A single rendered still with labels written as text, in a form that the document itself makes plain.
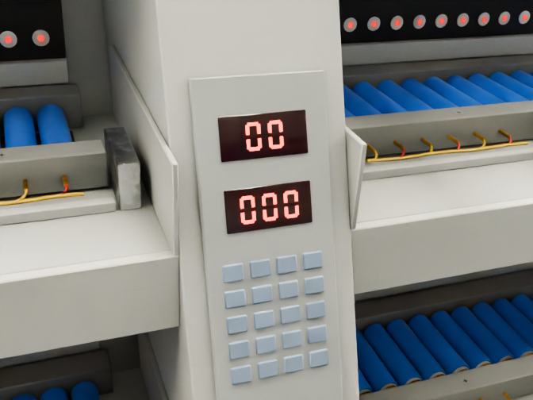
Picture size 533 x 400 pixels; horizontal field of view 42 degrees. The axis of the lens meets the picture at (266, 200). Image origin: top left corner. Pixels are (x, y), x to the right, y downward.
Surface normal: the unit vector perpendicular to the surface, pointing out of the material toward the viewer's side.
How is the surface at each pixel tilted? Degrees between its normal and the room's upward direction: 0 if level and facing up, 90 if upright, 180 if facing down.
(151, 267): 111
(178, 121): 90
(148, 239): 21
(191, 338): 90
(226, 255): 90
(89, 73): 90
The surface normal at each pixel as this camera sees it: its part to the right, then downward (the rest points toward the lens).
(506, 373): 0.05, -0.87
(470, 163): 0.34, 0.47
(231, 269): 0.33, 0.13
